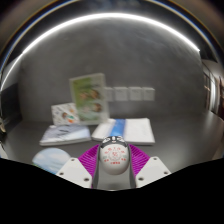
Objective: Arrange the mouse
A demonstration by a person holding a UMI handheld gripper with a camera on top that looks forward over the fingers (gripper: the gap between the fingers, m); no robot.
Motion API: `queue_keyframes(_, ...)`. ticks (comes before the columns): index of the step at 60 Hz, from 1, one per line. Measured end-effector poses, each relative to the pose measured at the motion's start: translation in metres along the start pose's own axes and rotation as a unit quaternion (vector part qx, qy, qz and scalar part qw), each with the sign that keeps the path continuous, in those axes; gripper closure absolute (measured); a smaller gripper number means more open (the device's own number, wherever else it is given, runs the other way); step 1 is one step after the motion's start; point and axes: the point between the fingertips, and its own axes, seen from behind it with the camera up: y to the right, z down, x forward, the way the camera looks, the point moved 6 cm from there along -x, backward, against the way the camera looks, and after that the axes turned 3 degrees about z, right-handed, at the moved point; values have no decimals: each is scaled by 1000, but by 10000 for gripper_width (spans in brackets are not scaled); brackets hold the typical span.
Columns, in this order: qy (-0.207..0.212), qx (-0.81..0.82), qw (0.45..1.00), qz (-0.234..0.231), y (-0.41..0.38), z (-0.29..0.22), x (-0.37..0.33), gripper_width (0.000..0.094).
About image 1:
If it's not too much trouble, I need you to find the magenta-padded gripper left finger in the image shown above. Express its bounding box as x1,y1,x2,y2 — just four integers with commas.
55,143,102,190

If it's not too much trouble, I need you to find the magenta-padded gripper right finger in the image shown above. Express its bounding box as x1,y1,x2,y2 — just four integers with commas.
127,143,172,190

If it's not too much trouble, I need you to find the white panda-print computer mouse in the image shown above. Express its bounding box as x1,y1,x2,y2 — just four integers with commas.
99,135,130,176

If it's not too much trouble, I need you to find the round landscape-print mouse pad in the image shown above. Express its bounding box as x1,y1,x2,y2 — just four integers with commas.
32,147,72,175

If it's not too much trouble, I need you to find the white book with blue stripe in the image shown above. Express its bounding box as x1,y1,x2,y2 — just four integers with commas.
91,117,156,146

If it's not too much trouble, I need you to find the grey building-print book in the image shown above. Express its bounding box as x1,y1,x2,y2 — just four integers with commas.
39,123,92,147

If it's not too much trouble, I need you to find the white sticker-print standing card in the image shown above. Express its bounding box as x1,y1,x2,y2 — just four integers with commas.
50,102,81,127

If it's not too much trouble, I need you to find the green food-print standing leaflet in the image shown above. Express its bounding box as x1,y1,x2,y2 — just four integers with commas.
69,72,110,126

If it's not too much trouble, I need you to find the long white light strip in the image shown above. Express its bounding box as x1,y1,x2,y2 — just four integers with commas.
0,12,202,93

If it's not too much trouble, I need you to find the white wall socket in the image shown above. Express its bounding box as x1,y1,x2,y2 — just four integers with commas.
142,87,156,102
128,86,143,102
105,87,115,103
113,86,129,102

